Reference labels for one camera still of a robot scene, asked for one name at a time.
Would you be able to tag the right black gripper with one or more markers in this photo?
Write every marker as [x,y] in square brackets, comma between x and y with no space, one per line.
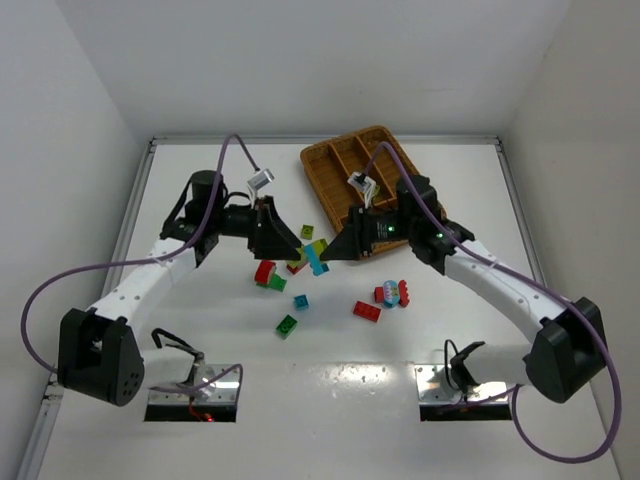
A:
[361,232]

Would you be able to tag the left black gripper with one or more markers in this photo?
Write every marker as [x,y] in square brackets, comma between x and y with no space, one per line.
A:
[261,226]

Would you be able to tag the lime lego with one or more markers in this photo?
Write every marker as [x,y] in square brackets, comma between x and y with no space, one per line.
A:
[316,247]

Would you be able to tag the small lime lego brick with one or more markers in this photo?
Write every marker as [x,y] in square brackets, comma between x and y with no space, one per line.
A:
[307,232]

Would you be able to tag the blue long lego brick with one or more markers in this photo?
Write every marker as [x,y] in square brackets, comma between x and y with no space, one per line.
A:
[318,268]

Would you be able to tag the small blue lego brick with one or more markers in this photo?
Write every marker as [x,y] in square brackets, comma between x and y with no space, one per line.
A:
[301,302]

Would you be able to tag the red rectangular lego brick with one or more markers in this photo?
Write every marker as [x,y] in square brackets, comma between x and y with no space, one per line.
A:
[367,311]

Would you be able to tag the dark green lego brick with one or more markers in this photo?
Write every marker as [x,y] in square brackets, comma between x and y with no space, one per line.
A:
[286,326]

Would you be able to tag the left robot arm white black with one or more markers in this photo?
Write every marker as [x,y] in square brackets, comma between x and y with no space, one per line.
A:
[99,354]

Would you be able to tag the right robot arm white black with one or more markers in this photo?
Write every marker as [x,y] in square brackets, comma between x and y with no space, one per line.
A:
[563,344]

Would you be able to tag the green lego under red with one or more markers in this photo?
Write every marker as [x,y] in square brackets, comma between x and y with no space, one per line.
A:
[276,283]

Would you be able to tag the blue fish lego assembly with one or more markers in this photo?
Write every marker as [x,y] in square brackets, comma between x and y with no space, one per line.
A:
[392,293]

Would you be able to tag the brown wicker divided basket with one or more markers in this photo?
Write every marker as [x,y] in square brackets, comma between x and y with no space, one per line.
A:
[369,168]

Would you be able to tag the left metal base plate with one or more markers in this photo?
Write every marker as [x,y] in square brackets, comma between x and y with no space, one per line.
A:
[213,386]

